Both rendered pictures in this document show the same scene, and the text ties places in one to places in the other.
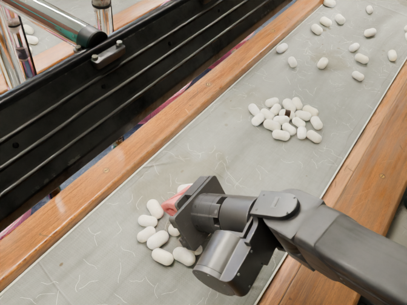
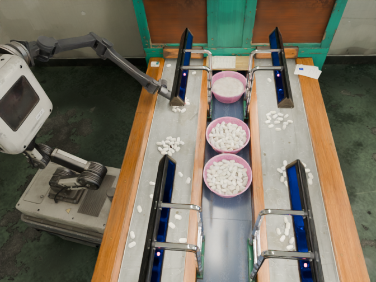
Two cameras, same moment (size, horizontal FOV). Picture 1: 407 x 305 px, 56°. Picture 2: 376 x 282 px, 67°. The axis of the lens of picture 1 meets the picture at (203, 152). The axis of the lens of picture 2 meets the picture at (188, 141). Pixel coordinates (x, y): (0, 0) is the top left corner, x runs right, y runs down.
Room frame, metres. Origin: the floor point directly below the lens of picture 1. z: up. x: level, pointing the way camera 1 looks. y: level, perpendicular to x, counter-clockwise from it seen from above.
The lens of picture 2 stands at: (1.61, -0.39, 2.15)
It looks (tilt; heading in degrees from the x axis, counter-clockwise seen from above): 53 degrees down; 161
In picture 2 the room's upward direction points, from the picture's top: 7 degrees counter-clockwise
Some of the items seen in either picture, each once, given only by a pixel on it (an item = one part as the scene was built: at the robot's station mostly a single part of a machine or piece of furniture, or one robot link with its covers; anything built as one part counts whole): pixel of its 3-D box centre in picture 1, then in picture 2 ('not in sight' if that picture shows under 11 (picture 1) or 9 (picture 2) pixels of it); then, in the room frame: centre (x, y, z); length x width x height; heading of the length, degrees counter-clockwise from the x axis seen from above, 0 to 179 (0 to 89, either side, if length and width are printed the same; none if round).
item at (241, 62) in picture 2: not in sight; (228, 62); (0.12, 0.50, 0.77); 0.33 x 0.15 x 0.01; 61
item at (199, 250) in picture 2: not in sight; (181, 242); (1.22, -0.34, 0.90); 0.20 x 0.19 x 0.45; 151
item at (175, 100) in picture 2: (154, 45); (182, 63); (0.33, 0.07, 1.08); 0.62 x 0.08 x 0.07; 151
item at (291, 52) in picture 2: not in sight; (276, 52); (0.24, 0.82, 0.83); 0.30 x 0.06 x 0.07; 61
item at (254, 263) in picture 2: not in sight; (276, 249); (1.41, 0.01, 0.90); 0.20 x 0.19 x 0.45; 151
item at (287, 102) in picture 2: not in sight; (280, 63); (0.60, 0.55, 1.08); 0.62 x 0.08 x 0.07; 151
